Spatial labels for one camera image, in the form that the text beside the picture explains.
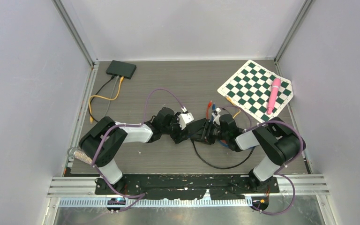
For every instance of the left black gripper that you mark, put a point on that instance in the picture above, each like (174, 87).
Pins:
(178, 137)

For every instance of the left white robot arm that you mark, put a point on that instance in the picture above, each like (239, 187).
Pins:
(103, 141)

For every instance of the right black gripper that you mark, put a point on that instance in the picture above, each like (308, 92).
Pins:
(209, 124)

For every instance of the pink cylindrical tube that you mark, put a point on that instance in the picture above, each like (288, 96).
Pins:
(273, 95)

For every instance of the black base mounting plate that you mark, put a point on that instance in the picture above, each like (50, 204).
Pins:
(186, 186)

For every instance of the green white checkered board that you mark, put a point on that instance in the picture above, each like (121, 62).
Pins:
(249, 88)

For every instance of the black ribbed network switch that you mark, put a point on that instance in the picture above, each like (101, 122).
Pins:
(198, 136)

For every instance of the flat black router box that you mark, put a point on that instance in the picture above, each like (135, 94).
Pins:
(119, 68)

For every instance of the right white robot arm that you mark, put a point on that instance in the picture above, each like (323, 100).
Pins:
(279, 141)

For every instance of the clear glitter tube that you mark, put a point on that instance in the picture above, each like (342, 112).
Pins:
(77, 153)

